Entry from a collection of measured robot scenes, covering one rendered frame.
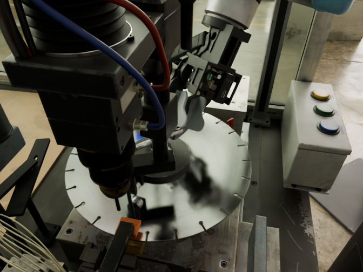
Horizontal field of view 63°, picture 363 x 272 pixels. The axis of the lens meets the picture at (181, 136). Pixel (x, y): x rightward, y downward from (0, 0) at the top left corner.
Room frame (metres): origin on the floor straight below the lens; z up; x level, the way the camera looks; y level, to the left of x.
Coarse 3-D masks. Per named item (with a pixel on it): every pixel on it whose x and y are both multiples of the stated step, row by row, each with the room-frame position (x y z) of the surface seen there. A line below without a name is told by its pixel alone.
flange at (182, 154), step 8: (136, 144) 0.41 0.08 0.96; (168, 144) 0.39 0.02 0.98; (176, 144) 0.40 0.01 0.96; (184, 144) 0.41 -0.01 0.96; (136, 152) 0.38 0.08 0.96; (144, 152) 0.38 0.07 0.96; (176, 152) 0.38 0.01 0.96; (184, 152) 0.38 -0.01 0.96; (176, 160) 0.36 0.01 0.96; (184, 160) 0.36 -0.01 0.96; (176, 168) 0.34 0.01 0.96; (184, 168) 0.35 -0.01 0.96; (144, 176) 0.33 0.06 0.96; (152, 176) 0.33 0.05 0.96; (160, 176) 0.33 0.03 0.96; (168, 176) 0.33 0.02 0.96
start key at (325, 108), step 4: (320, 104) 0.61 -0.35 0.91; (324, 104) 0.61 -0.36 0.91; (316, 108) 0.60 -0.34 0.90; (320, 108) 0.59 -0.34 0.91; (324, 108) 0.59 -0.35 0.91; (328, 108) 0.59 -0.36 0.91; (332, 108) 0.59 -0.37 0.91; (320, 112) 0.58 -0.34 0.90; (324, 112) 0.58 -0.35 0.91; (328, 112) 0.58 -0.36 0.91; (332, 112) 0.58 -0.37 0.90
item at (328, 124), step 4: (324, 120) 0.54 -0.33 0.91; (328, 120) 0.54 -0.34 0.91; (320, 124) 0.53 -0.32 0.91; (324, 124) 0.53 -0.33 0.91; (328, 124) 0.53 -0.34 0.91; (332, 124) 0.53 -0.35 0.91; (336, 124) 0.53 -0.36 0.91; (324, 128) 0.52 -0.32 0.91; (328, 128) 0.51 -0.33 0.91; (332, 128) 0.51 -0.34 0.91; (336, 128) 0.51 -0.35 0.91; (332, 132) 0.51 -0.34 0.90
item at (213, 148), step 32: (224, 128) 0.46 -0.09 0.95; (192, 160) 0.37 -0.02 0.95; (224, 160) 0.37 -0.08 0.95; (96, 192) 0.30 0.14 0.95; (160, 192) 0.30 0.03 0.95; (192, 192) 0.30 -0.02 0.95; (224, 192) 0.30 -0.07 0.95; (96, 224) 0.24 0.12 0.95; (160, 224) 0.24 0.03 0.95; (192, 224) 0.24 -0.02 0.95
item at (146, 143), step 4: (180, 128) 0.40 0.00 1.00; (172, 132) 0.39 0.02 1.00; (176, 132) 0.39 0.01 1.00; (180, 132) 0.40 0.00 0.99; (172, 136) 0.39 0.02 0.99; (148, 140) 0.37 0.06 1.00; (140, 144) 0.36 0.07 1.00; (144, 144) 0.36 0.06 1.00; (148, 144) 0.36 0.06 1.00; (136, 148) 0.35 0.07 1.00; (140, 148) 0.36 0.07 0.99; (168, 148) 0.35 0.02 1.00
